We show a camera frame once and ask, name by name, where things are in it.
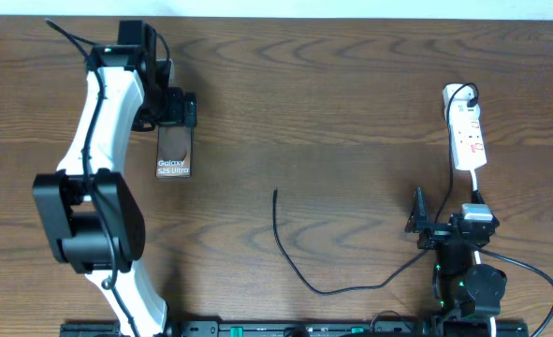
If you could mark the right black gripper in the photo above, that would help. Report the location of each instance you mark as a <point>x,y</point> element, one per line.
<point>418,222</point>

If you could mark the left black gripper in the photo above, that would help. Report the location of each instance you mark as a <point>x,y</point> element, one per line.
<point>178,112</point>

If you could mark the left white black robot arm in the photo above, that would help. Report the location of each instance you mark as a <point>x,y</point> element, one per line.
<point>91,219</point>

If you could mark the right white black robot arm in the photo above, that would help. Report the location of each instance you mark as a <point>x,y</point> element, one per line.
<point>469,290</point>

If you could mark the white power strip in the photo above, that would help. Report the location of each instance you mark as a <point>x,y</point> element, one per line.
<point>462,112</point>

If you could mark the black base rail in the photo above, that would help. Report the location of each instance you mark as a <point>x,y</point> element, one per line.
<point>387,327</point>

